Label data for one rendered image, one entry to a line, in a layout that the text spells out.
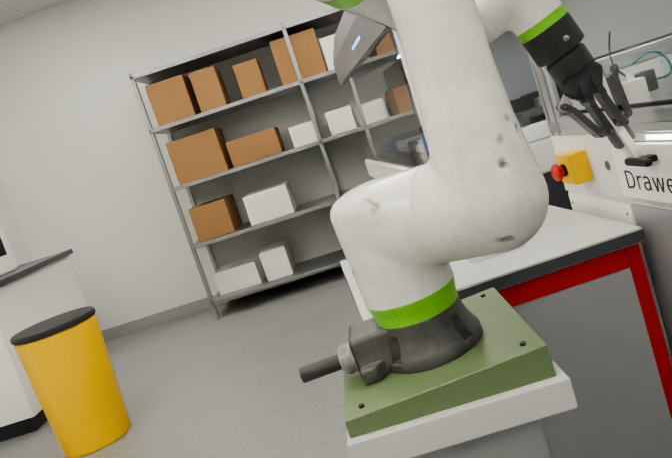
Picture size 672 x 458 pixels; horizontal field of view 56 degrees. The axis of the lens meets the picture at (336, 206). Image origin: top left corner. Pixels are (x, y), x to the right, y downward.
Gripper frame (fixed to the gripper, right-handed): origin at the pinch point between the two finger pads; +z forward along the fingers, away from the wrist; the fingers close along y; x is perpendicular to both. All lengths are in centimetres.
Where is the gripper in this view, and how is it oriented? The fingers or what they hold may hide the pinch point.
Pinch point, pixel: (626, 144)
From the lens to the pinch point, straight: 127.0
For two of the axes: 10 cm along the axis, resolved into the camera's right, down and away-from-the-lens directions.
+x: 0.7, 1.0, -9.9
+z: 6.1, 7.8, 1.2
